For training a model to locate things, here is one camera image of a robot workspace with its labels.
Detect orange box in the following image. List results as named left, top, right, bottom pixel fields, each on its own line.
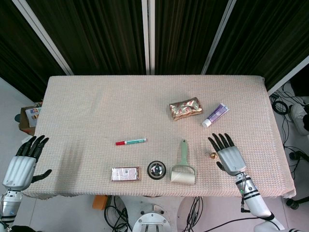
left=92, top=195, right=108, bottom=210

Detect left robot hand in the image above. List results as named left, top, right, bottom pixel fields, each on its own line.
left=2, top=135, right=53, bottom=191

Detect white partition frame post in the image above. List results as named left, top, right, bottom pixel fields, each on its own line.
left=11, top=0, right=74, bottom=76
left=141, top=0, right=155, bottom=75
left=267, top=56, right=309, bottom=97
left=200, top=0, right=238, bottom=75

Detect black cable bundle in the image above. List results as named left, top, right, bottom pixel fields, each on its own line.
left=269, top=93, right=294, bottom=116

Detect green lint roller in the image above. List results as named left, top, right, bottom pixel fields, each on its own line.
left=170, top=139, right=197, bottom=186

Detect gold foil snack pack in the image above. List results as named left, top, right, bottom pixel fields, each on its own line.
left=169, top=96, right=204, bottom=121

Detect black chair base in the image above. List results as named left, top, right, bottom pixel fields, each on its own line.
left=284, top=145, right=309, bottom=210

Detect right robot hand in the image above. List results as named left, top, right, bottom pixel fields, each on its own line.
left=208, top=133, right=247, bottom=176

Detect chrome desk call bell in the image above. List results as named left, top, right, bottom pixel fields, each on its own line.
left=147, top=160, right=167, bottom=180

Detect beige waffle tablecloth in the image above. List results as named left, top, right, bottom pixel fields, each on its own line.
left=22, top=75, right=297, bottom=200

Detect white sneaker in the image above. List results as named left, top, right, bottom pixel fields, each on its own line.
left=290, top=103, right=309, bottom=136

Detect black floor cables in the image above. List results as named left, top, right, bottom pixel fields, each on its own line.
left=103, top=195, right=133, bottom=232

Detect purple white tube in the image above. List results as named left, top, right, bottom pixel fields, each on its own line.
left=202, top=102, right=229, bottom=128

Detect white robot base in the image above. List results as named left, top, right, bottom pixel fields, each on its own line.
left=131, top=203, right=170, bottom=232

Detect cardboard box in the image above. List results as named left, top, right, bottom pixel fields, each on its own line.
left=18, top=101, right=43, bottom=136

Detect red capped green marker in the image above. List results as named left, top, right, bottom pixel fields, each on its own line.
left=115, top=137, right=147, bottom=146

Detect brown playing card box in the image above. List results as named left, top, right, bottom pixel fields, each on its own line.
left=111, top=166, right=141, bottom=182

